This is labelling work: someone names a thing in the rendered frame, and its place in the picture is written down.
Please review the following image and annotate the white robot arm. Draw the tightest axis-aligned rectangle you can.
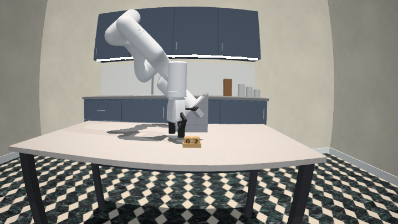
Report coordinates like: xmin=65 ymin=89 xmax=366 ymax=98
xmin=104 ymin=9 xmax=204 ymax=118

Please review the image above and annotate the tan calendar cube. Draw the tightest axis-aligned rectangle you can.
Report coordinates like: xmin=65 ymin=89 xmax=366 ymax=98
xmin=184 ymin=136 xmax=192 ymax=144
xmin=192 ymin=136 xmax=200 ymax=144

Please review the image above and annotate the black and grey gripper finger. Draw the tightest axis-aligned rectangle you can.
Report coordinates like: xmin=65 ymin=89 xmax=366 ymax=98
xmin=169 ymin=122 xmax=175 ymax=134
xmin=177 ymin=113 xmax=187 ymax=138

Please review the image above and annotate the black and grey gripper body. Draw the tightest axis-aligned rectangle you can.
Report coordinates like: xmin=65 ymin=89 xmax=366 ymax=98
xmin=167 ymin=98 xmax=186 ymax=123

